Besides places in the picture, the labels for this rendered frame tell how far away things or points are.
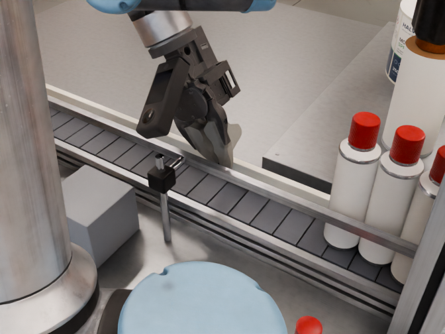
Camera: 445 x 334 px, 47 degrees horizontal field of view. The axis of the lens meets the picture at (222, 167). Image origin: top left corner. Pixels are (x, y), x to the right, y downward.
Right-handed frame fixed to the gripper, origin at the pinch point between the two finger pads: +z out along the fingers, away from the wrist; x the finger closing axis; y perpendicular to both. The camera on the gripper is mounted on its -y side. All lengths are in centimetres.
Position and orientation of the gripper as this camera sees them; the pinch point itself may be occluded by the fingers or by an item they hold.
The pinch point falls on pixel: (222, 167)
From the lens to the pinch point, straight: 77.0
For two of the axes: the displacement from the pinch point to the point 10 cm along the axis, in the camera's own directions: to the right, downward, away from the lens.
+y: 5.4, -5.3, 6.5
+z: 4.2, 8.4, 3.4
